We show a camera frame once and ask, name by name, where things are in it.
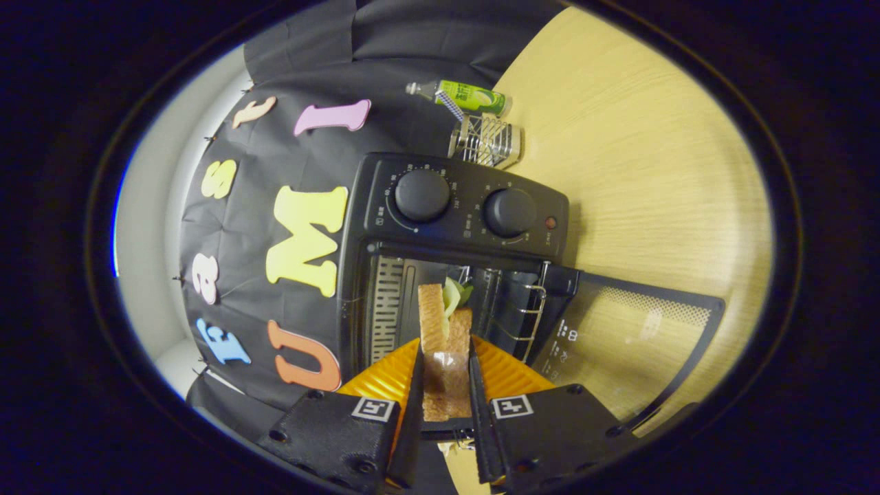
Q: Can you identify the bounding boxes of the black backdrop cloth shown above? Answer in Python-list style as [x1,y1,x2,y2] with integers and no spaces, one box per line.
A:
[180,0,571,441]

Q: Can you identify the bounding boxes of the green drink bottle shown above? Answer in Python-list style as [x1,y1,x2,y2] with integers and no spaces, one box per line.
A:
[406,80,513,118]

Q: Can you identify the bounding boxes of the toast sandwich with lettuce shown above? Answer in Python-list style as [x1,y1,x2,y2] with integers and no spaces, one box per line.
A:
[417,277,475,422]

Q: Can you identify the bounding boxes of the silver wire holder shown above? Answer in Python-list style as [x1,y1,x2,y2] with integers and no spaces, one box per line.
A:
[448,113,522,170]

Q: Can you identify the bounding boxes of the metal oven wire rack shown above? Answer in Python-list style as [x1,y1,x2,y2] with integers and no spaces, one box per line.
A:
[474,265,552,365]

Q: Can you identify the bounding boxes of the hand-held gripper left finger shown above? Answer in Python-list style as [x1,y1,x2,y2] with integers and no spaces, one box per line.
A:
[258,337,427,492]

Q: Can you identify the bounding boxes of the black toaster oven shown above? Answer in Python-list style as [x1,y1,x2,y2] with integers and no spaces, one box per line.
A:
[338,153,726,441]

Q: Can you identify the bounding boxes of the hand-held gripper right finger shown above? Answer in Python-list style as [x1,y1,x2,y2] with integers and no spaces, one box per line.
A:
[467,335,640,495]

